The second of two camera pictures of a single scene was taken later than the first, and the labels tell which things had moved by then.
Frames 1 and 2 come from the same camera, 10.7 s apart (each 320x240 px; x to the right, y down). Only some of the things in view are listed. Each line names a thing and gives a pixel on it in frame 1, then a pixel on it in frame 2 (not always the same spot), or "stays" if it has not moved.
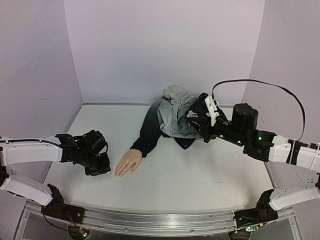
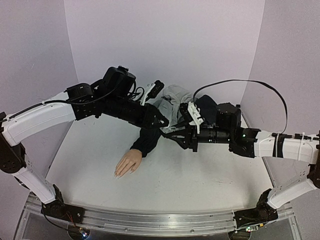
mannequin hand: [130, 161] stays
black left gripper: [106, 168] → [149, 119]
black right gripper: [202, 124] → [194, 137]
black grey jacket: [168, 116] stays
